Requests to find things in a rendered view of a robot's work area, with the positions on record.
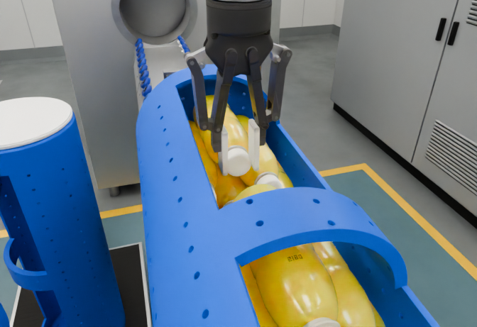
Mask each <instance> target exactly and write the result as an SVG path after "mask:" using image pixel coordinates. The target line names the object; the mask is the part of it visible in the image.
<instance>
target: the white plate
mask: <svg viewBox="0 0 477 327"><path fill-rule="evenodd" d="M71 118H72V108H71V107H70V105H69V104H67V103H65V102H64V101H61V100H59V99H54V98H48V97H26V98H19V99H11V100H6V101H1V102H0V150H6V149H11V148H17V147H21V146H24V145H28V144H31V143H34V142H37V141H39V140H42V139H44V138H47V137H49V136H51V135H53V134H54V133H57V132H58V131H59V130H61V129H62V128H64V127H65V126H66V125H67V124H68V123H69V121H70V120H71Z"/></svg>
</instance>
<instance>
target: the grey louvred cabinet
mask: <svg viewBox="0 0 477 327"><path fill-rule="evenodd" d="M331 100H332V101H333V102H334V108H333V110H335V111H336V112H337V113H339V114H340V115H341V116H342V117H344V118H345V119H346V120H347V121H348V122H349V123H350V124H351V125H353V126H354V127H355V128H357V129H358V130H359V131H360V132H362V134H364V135H365V136H366V137H367V138H368V139H370V140H371V141H372V142H373V143H375V144H376V145H377V146H378V147H379V148H380V149H381V150H383V151H384V152H385V153H386V154H388V155H389V156H390V157H391V158H392V159H394V161H396V162H397V163H398V164H399V165H401V166H402V167H403V168H404V169H406V170H407V171H408V172H409V173H410V174H411V175H412V176H414V177H415V178H416V179H418V180H419V181H420V182H421V183H422V184H423V185H424V186H426V187H427V188H428V189H429V190H430V191H432V192H433V193H434V194H436V195H437V196H438V197H439V198H440V199H441V200H442V201H444V202H445V203H446V204H447V205H448V206H450V207H451V208H452V209H453V210H455V212H456V213H458V214H459V215H460V216H462V217H463V218H464V219H465V220H467V221H468V222H469V223H470V224H471V225H472V226H473V227H474V228H476V229H477V0H344V7H343V13H342V19H341V28H340V34H339V44H338V49H337V55H336V64H335V70H334V80H333V85H332V91H331Z"/></svg>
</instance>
